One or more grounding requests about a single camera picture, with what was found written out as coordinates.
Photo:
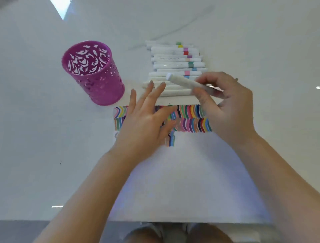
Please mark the person's right hand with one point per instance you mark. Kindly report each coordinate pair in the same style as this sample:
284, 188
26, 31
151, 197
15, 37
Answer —
232, 112

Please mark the person's right leg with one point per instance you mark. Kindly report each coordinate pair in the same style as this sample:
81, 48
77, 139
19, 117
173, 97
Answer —
212, 235

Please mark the row of white colour-banded markers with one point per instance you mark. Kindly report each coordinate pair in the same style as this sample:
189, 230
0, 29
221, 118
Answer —
175, 65

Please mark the person's left little finger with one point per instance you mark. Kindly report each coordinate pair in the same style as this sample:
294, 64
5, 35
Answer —
133, 100

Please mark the purple perforated pen cup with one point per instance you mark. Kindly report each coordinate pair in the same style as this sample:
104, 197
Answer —
100, 82

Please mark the person's left middle finger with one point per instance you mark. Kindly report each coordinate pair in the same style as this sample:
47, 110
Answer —
158, 94

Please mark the person's right forearm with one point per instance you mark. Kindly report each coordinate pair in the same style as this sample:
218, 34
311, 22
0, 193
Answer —
280, 190

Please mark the person's left thumb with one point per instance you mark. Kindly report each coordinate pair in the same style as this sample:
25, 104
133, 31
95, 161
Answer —
170, 130

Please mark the white paper with coloured strokes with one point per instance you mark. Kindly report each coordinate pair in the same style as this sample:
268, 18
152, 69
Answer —
190, 180

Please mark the person's left leg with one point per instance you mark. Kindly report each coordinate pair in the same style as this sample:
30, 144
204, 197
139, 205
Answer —
143, 236

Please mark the person's left hand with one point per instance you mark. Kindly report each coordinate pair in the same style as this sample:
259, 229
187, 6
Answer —
140, 130

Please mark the person's leg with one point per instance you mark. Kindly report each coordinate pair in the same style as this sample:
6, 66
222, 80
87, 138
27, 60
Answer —
212, 235
143, 236

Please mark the person's right thumb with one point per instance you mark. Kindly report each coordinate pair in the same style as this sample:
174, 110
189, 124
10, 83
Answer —
202, 99

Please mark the white marker pen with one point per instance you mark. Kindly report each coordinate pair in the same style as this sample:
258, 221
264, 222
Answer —
182, 81

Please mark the person's left forearm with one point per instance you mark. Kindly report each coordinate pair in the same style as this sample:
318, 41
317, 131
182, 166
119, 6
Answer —
90, 197

